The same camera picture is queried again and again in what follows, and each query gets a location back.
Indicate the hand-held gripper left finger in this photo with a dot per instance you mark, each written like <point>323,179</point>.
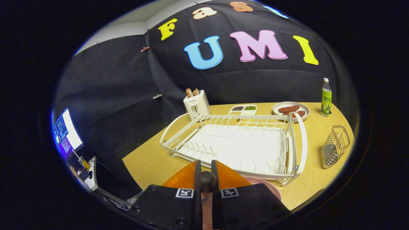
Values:
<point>198,204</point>

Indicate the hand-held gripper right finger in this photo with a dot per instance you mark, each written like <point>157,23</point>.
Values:
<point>215,204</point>

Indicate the pink plate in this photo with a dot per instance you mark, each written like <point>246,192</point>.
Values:
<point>271,190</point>

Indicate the white plate with sausages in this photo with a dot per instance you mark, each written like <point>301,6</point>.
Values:
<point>305,108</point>

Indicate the white divided snack tray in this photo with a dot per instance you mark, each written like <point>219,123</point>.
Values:
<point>250,111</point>

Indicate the white toaster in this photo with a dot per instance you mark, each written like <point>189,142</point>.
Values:
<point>197,105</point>

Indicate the toasted bread slice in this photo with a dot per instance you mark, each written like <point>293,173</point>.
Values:
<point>189,92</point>
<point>195,91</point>

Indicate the white cloth clip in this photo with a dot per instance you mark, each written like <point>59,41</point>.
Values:
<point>157,95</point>

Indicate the brown sausage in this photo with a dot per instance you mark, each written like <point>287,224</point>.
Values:
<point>298,113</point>
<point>288,109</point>

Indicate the black backdrop cloth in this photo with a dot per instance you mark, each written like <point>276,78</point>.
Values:
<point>127,95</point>

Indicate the computer monitor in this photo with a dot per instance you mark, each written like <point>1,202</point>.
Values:
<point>68,131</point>

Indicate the green label drink bottle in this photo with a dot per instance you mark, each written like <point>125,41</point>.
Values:
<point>326,99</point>

